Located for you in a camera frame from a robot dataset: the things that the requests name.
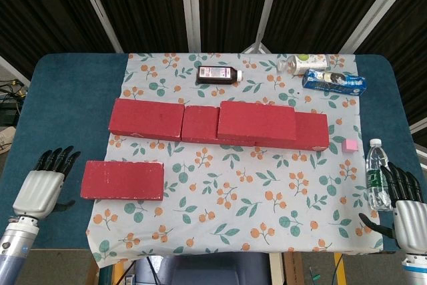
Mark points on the clear plastic bottle printed label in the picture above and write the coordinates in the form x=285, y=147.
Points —
x=307, y=63

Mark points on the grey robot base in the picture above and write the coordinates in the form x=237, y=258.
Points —
x=207, y=271

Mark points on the brown medicine bottle white cap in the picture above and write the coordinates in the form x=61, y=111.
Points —
x=213, y=76

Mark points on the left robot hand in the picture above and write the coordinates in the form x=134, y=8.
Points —
x=38, y=195

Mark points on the brown cardboard piece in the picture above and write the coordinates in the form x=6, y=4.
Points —
x=293, y=270

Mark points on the dark brown pleated curtain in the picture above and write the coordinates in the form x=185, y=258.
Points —
x=150, y=4

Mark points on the white metal frame bar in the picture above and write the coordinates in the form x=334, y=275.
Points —
x=418, y=126
x=13, y=67

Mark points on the red foam brick chipped corner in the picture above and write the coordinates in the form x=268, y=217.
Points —
x=312, y=131

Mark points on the floral orange fruit tablecloth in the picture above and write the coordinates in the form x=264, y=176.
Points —
x=213, y=215

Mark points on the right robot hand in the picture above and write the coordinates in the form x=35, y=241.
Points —
x=410, y=225

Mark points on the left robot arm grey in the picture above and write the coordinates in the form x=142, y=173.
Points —
x=16, y=245

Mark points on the red foam brick worn edges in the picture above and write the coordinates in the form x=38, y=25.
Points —
x=121, y=180

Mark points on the teal blue table cover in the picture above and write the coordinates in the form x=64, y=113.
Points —
x=66, y=98

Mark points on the blue snack package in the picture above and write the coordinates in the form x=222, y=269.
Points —
x=333, y=81

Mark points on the white metal frame post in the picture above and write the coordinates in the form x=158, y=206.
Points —
x=371, y=8
x=268, y=4
x=99, y=8
x=190, y=8

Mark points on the water bottle green label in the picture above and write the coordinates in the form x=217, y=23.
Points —
x=376, y=165

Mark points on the small pink cube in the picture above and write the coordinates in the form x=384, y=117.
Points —
x=349, y=145

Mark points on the red foam brick white scratches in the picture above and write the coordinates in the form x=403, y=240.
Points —
x=146, y=118

